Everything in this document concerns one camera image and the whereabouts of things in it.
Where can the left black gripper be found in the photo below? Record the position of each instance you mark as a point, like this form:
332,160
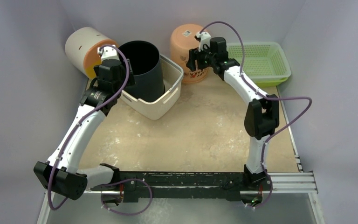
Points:
124,75

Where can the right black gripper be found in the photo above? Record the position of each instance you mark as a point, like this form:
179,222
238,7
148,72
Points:
197,60

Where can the large orange plastic bucket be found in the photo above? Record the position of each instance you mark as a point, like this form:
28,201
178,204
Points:
181,41

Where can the tall black cylindrical bin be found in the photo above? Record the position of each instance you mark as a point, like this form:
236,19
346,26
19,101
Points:
145,61

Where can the green white perforated basket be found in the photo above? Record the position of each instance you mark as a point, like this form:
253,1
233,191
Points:
265,62

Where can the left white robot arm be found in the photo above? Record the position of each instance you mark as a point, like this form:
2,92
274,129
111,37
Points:
60,173

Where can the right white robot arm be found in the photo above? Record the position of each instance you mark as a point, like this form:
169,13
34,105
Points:
262,115

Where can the white orange cylindrical container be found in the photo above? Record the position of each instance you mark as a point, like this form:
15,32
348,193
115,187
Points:
81,49

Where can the cream plastic storage basket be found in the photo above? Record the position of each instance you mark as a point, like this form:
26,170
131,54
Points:
172,77

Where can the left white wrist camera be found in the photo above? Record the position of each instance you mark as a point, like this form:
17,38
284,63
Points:
107,52

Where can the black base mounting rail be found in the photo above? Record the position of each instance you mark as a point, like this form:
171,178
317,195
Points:
231,186

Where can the aluminium table frame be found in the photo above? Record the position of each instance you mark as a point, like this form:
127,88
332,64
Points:
203,132

